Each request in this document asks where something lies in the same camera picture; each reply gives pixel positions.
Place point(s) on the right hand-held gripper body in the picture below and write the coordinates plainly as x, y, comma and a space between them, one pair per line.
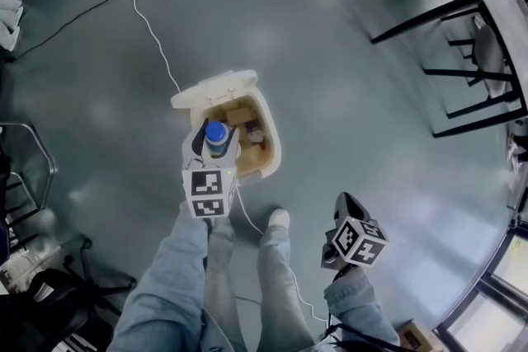
359, 243

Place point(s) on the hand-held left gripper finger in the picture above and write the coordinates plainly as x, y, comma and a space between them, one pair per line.
191, 148
234, 152

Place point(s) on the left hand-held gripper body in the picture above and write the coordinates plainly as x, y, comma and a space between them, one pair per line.
206, 185

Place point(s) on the blue-capped white bottle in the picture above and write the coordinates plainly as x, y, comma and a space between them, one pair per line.
217, 134

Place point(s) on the cream plastic trash bin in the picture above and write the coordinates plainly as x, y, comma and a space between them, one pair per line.
214, 88

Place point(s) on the person's left forearm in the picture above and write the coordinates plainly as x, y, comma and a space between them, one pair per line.
165, 280

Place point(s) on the person's right forearm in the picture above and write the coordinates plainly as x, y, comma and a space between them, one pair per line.
359, 301

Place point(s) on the person's left leg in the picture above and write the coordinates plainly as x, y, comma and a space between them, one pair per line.
220, 259

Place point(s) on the person's leg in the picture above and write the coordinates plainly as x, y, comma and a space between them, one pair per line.
280, 272
220, 259

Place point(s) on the person's right leg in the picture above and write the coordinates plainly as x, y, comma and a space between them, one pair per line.
280, 272

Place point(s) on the black swivel chair base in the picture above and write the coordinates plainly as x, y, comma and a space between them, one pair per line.
62, 292

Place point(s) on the grey chair with black legs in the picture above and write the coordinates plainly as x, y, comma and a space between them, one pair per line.
486, 49

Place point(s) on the white table with black legs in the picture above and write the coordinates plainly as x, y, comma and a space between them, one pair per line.
495, 0

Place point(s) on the black metal frame chair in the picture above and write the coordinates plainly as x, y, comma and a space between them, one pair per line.
41, 160

